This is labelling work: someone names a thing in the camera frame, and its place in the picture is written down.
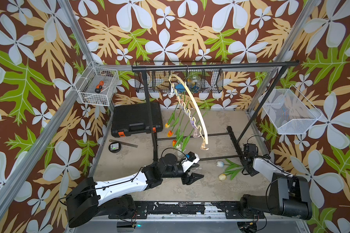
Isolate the cream clip hanger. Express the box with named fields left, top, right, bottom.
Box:
left=168, top=73, right=210, bottom=151

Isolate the orange tulip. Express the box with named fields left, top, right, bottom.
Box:
left=167, top=102, right=180, bottom=137

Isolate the black metal clothes rack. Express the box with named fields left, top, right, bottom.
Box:
left=131, top=60, right=300, bottom=161

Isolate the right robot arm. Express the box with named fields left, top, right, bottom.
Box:
left=239, top=156, right=313, bottom=220

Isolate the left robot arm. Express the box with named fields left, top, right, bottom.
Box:
left=65, top=152, right=203, bottom=228

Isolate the white mesh basket right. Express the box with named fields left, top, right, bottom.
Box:
left=259, top=85, right=322, bottom=135

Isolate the metal ruler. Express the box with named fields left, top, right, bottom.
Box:
left=109, top=139, right=138, bottom=148

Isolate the round black digital scale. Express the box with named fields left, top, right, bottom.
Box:
left=108, top=142, right=122, bottom=153

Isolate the black plastic tool case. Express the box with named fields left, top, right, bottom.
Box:
left=111, top=102, right=163, bottom=138

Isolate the clear plastic jar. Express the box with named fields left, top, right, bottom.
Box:
left=188, top=76, right=202, bottom=93

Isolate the red black screwdriver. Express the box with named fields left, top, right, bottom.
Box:
left=95, top=81, right=105, bottom=94

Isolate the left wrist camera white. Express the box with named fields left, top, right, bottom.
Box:
left=180, top=151, right=200, bottom=172

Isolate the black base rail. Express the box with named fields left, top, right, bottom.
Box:
left=109, top=201, right=265, bottom=220

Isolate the black wire wall basket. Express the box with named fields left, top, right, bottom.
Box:
left=132, top=65, right=224, bottom=93

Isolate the white wire basket left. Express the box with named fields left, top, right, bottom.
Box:
left=75, top=63, right=119, bottom=106

